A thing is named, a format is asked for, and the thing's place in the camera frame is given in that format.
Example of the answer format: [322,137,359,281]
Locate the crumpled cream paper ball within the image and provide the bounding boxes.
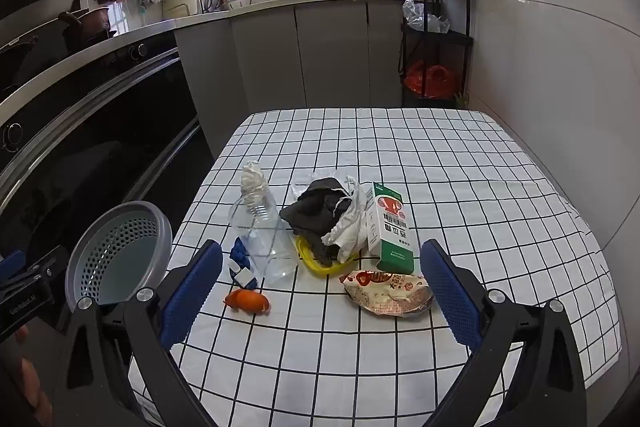
[241,161,268,208]

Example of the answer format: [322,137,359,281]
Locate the black metal shelf rack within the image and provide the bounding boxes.
[397,0,474,108]

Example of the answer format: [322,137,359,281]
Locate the grey perforated basket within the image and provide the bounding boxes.
[65,201,173,313]

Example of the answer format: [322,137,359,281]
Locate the white black checkered tablecloth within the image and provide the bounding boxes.
[127,108,623,427]

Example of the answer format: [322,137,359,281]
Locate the dark wok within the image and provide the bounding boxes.
[57,7,111,48]

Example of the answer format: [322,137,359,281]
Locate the black glass oven front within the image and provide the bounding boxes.
[0,32,202,260]

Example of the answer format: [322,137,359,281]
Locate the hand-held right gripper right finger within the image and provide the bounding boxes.
[419,238,589,427]

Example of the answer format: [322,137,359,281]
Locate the grey kitchen cabinets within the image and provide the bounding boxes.
[175,0,407,158]

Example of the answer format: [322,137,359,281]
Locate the green white drink carton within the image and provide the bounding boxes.
[365,182,421,274]

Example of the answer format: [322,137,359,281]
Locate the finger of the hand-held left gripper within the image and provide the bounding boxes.
[0,246,69,295]

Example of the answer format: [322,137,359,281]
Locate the orange peel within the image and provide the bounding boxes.
[223,289,271,314]

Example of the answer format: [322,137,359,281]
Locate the white cloth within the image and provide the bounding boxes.
[320,176,374,261]

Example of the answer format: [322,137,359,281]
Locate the red plastic bag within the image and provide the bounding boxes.
[404,61,460,100]

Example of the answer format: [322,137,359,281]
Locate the crumpled clear plastic bag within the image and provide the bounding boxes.
[402,0,451,32]

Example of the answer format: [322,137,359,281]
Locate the blue white small wrapper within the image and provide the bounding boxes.
[230,238,258,292]

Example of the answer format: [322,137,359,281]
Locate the clear plastic cup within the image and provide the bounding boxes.
[229,187,299,284]

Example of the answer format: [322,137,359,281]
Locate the yellow plastic lid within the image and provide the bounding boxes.
[295,234,359,278]

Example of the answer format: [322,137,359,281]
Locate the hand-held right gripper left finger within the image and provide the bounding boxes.
[64,239,224,427]

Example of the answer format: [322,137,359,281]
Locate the dark grey cloth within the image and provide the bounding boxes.
[279,177,353,268]

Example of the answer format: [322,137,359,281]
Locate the red white snack packet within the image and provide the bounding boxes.
[340,269,435,318]

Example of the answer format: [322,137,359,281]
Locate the person's left hand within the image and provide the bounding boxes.
[0,327,54,414]

